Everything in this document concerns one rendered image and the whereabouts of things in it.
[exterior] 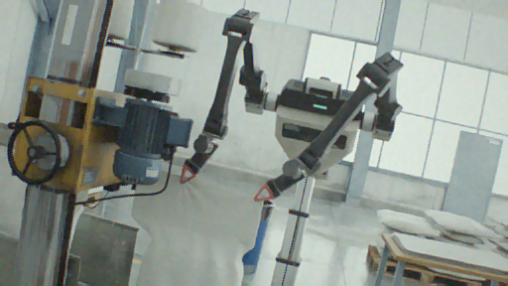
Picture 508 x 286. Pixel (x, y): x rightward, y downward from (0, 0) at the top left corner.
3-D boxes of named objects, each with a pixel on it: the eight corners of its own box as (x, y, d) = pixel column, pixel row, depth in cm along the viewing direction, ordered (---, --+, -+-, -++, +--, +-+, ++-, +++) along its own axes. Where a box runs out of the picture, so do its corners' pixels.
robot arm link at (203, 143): (229, 126, 164) (208, 119, 166) (220, 124, 152) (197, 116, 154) (219, 157, 164) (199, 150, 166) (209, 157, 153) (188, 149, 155)
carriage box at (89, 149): (124, 183, 156) (140, 97, 154) (75, 195, 122) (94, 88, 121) (66, 167, 159) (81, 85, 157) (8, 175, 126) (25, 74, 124)
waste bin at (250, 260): (264, 264, 421) (278, 200, 418) (257, 281, 370) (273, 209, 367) (216, 252, 428) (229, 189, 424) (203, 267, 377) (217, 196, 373)
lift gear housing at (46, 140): (66, 172, 124) (72, 135, 123) (56, 174, 118) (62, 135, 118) (37, 164, 125) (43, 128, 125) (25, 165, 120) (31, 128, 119)
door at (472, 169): (480, 232, 903) (502, 139, 892) (482, 233, 893) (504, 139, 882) (438, 223, 916) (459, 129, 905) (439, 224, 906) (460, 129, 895)
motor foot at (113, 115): (135, 131, 136) (140, 104, 136) (119, 131, 125) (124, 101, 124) (109, 125, 138) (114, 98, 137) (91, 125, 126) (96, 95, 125)
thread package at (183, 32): (203, 58, 154) (213, 12, 153) (190, 49, 137) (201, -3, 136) (160, 51, 156) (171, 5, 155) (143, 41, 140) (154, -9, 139)
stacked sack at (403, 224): (433, 233, 485) (435, 222, 484) (438, 241, 445) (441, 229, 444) (378, 220, 502) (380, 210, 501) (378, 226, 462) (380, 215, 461)
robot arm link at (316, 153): (394, 81, 144) (371, 62, 148) (389, 79, 139) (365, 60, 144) (318, 175, 160) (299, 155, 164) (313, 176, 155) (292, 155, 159)
